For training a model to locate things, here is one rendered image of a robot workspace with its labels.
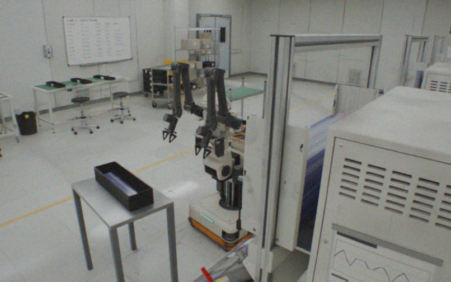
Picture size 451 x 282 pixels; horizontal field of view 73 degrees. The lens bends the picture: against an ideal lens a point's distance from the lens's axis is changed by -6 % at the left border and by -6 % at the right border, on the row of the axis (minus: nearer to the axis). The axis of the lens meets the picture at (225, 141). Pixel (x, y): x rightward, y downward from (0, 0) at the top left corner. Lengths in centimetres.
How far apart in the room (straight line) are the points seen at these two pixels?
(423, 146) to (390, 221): 17
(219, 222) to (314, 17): 982
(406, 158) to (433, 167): 5
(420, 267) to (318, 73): 1128
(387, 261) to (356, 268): 8
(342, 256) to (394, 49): 1046
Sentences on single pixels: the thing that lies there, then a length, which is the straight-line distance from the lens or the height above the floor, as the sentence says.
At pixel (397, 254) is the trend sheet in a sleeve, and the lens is 77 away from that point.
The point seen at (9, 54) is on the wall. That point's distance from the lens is 782.
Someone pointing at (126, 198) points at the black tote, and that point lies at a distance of 214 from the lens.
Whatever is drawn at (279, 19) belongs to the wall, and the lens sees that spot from 1255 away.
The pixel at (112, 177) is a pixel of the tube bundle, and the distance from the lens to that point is 251.
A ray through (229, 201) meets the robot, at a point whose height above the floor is 33.
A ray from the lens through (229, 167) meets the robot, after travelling 280.
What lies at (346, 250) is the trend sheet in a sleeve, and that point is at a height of 145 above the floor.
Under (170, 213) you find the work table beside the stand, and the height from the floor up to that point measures 72.
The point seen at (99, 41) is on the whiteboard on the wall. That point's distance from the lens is 864.
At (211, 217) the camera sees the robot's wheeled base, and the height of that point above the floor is 27.
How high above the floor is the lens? 192
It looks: 20 degrees down
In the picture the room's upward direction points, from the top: 1 degrees clockwise
